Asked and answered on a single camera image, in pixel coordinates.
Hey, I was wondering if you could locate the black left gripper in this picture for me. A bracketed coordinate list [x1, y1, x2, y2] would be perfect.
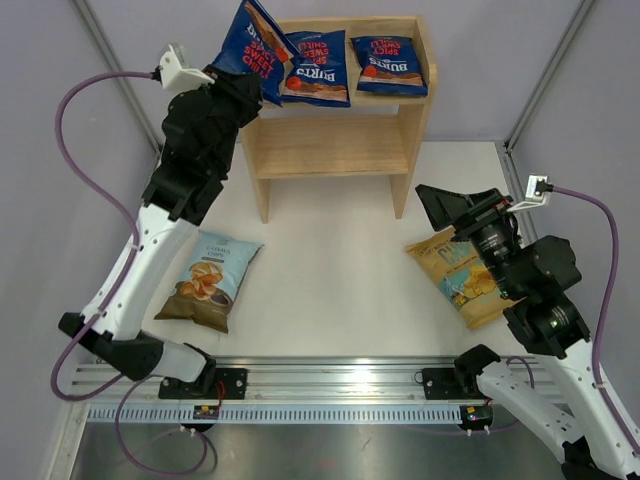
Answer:
[190, 65, 263, 176]

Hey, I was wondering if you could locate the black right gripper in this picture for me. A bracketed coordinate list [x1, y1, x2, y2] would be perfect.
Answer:
[416, 183, 523, 297]

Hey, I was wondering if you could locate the blue Burts chips bag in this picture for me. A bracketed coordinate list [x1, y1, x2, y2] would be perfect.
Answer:
[211, 0, 300, 107]
[351, 36, 428, 97]
[281, 30, 351, 108]

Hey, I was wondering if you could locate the light blue cassava chips bag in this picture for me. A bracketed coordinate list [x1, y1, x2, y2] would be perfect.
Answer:
[154, 231, 263, 333]

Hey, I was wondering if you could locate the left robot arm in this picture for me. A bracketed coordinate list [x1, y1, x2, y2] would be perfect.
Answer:
[50, 68, 263, 401]

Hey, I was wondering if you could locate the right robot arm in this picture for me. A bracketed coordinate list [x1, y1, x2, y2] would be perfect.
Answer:
[416, 175, 639, 479]

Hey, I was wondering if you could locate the tan kettle chips bag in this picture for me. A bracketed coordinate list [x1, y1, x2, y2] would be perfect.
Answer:
[405, 228, 516, 330]

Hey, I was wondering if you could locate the wooden two-tier shelf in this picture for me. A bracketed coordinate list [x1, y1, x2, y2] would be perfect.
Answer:
[241, 15, 438, 222]

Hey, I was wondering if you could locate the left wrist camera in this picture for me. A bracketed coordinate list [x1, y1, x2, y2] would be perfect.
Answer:
[152, 43, 216, 93]

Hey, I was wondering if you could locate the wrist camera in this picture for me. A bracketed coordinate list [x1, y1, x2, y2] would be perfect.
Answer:
[507, 174, 553, 212]
[152, 43, 216, 93]

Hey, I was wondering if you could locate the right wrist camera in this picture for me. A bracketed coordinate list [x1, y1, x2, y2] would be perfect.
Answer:
[507, 174, 553, 212]

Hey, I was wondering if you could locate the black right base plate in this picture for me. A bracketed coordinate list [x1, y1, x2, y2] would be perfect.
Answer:
[413, 367, 485, 400]

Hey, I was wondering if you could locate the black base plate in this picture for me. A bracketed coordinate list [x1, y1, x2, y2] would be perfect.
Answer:
[158, 367, 248, 400]
[413, 367, 485, 400]

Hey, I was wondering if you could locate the aluminium mounting rail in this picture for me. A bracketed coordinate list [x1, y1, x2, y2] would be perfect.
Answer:
[67, 355, 576, 404]

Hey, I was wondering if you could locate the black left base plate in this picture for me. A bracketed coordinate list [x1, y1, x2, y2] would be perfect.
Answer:
[158, 367, 248, 400]

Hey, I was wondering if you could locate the white slotted cable duct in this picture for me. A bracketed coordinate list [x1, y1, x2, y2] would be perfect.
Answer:
[88, 404, 462, 425]

